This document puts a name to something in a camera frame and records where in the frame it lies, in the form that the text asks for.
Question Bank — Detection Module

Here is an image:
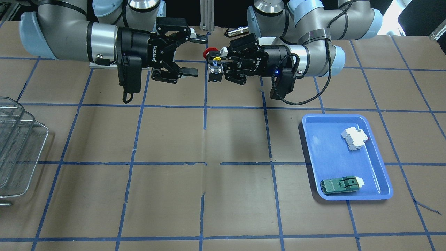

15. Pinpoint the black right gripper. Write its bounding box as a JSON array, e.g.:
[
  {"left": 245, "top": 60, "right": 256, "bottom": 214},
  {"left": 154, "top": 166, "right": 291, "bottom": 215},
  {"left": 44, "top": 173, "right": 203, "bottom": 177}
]
[{"left": 117, "top": 16, "right": 208, "bottom": 84}]

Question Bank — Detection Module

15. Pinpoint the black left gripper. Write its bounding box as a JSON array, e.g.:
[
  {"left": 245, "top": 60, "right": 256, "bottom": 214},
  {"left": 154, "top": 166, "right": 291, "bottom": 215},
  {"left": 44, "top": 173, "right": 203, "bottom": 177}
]
[{"left": 223, "top": 33, "right": 292, "bottom": 85}]

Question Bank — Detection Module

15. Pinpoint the red emergency push button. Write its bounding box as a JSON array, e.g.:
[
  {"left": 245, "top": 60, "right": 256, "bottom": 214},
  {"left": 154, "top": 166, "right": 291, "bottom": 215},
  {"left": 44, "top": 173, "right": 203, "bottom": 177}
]
[{"left": 203, "top": 47, "right": 224, "bottom": 83}]

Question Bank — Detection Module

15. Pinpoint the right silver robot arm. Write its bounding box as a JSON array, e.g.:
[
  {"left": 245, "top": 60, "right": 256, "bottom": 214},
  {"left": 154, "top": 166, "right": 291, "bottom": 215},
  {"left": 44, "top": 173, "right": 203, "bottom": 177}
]
[{"left": 19, "top": 0, "right": 207, "bottom": 93}]

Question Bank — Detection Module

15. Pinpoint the blue plastic tray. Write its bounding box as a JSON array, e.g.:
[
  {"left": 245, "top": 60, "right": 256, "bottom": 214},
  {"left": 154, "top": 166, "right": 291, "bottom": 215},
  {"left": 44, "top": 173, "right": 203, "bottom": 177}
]
[{"left": 302, "top": 113, "right": 393, "bottom": 201}]

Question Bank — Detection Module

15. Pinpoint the white circuit breaker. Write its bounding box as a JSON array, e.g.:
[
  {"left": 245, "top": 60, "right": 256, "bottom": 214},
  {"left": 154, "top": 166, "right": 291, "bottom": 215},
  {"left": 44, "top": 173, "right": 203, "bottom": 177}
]
[{"left": 341, "top": 127, "right": 369, "bottom": 151}]

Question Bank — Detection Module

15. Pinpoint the green terminal block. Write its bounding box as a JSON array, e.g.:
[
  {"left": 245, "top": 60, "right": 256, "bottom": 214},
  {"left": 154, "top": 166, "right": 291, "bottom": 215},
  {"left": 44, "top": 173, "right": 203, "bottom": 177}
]
[{"left": 319, "top": 175, "right": 365, "bottom": 195}]

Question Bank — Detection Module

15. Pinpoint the aluminium frame post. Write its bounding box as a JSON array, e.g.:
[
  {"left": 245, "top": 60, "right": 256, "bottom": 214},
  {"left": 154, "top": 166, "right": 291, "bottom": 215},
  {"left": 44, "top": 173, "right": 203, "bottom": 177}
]
[{"left": 199, "top": 0, "right": 215, "bottom": 33}]

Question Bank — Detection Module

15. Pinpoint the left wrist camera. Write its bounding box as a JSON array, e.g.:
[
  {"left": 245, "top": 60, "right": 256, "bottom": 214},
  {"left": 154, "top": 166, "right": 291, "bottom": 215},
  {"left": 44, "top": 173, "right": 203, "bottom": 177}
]
[{"left": 270, "top": 67, "right": 296, "bottom": 100}]

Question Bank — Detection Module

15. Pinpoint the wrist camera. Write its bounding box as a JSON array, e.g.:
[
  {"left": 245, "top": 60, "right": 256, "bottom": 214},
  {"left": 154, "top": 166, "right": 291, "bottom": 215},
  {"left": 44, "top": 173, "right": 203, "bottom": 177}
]
[
  {"left": 270, "top": 67, "right": 296, "bottom": 100},
  {"left": 118, "top": 55, "right": 142, "bottom": 94}
]

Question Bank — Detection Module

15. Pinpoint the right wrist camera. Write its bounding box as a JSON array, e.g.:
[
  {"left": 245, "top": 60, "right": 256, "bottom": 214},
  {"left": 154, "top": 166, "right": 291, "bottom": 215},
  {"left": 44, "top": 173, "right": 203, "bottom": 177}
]
[{"left": 118, "top": 55, "right": 142, "bottom": 94}]

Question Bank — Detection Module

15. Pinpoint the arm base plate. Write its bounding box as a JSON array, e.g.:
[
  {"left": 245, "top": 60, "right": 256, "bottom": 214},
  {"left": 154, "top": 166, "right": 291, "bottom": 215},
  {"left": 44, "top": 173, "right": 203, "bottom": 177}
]
[{"left": 89, "top": 61, "right": 154, "bottom": 69}]

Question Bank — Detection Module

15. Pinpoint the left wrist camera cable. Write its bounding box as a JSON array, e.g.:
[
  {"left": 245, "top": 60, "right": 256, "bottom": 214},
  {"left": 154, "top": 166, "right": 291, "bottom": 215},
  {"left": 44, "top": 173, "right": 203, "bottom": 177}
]
[{"left": 272, "top": 9, "right": 349, "bottom": 106}]

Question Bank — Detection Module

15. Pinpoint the silver wire mesh shelf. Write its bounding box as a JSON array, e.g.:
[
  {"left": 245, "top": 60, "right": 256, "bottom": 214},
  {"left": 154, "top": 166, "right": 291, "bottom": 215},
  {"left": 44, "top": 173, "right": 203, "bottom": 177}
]
[{"left": 0, "top": 97, "right": 49, "bottom": 199}]

